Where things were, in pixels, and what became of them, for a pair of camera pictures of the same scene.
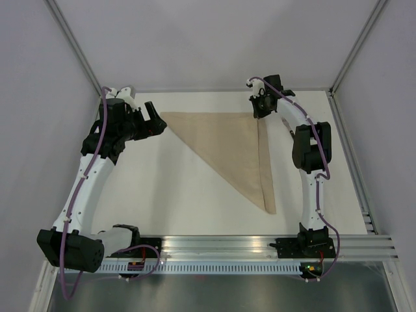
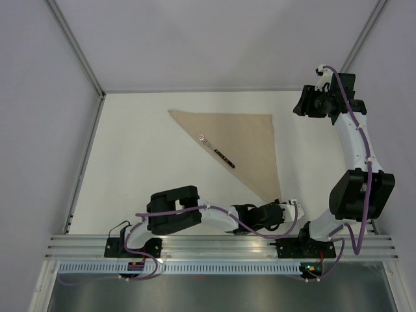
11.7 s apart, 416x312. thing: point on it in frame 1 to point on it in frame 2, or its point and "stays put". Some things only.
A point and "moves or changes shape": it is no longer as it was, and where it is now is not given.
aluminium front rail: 364,246 stays put
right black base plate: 304,247 stays put
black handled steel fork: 288,126 to 203,139
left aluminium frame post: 75,45 stays put
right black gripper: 258,113 to 308,94
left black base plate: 149,252 stays put
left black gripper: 156,125 to 279,221
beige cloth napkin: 235,143 moves or changes shape
